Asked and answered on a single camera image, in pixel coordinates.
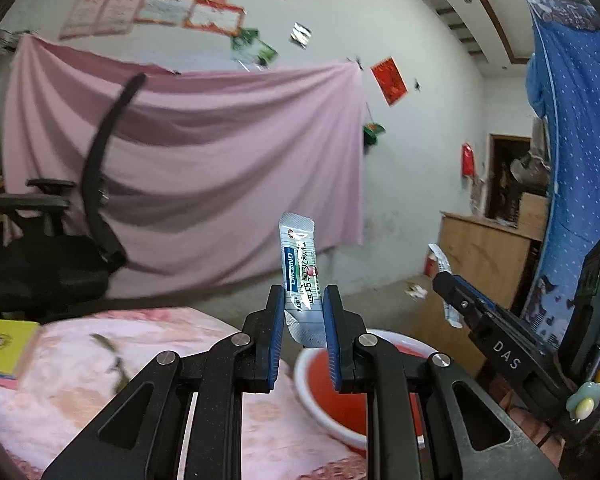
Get green hanging ornament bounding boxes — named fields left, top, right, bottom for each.
left=362, top=105, right=386, bottom=147

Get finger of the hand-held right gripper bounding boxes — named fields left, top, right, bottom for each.
left=432, top=271, right=498, bottom=333

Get black office chair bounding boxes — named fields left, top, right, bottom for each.
left=0, top=72, right=148, bottom=321

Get pink hanging cloth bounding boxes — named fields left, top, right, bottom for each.
left=2, top=35, right=366, bottom=301

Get red wall paper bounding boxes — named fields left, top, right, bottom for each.
left=370, top=57, right=408, bottom=107

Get wooden cabinet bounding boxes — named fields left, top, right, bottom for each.
left=425, top=210, right=543, bottom=376

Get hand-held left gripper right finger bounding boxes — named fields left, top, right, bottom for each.
left=322, top=285, right=563, bottom=480

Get pink floral blanket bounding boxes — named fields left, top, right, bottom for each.
left=0, top=305, right=368, bottom=480

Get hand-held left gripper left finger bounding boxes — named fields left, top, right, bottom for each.
left=41, top=285, right=287, bottom=480

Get green wall packets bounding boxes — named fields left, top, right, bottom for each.
left=231, top=27, right=278, bottom=68

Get person's right hand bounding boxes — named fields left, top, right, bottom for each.
left=497, top=380, right=567, bottom=467

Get pastel bead charm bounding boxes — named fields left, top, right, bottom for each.
left=565, top=367, right=600, bottom=421

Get white printed packet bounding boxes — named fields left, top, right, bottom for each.
left=426, top=243, right=465, bottom=329

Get red basin with white rim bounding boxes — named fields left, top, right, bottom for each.
left=294, top=329, right=441, bottom=453

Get blue printed cloth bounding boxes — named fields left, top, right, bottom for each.
left=522, top=0, right=600, bottom=356

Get dark doorway frame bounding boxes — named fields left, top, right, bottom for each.
left=485, top=132, right=551, bottom=241

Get yellow book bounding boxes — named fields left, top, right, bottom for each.
left=0, top=316, right=42, bottom=378

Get blue and white sachet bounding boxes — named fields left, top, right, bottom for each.
left=278, top=212, right=326, bottom=350

